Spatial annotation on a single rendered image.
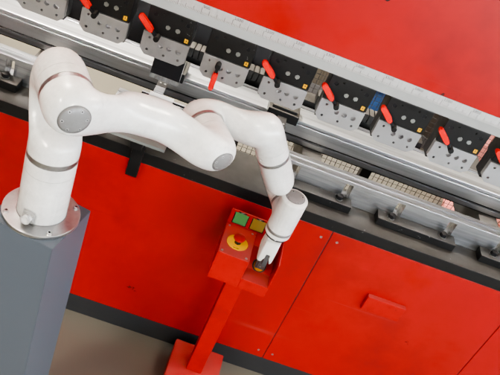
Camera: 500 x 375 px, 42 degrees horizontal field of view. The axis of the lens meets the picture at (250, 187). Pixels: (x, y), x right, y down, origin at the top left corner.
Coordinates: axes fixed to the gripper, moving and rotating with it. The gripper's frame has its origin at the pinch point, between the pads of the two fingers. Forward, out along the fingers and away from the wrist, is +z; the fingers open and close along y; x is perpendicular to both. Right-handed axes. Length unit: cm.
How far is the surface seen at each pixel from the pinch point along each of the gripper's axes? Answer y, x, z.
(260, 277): 3.1, 1.4, 3.4
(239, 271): 6.2, -6.0, 0.5
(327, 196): -27.8, 14.9, -14.1
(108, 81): -187, -106, 91
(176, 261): -14.6, -26.0, 30.2
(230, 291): 2.4, -5.4, 15.6
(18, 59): -28, -99, -20
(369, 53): -35, 6, -66
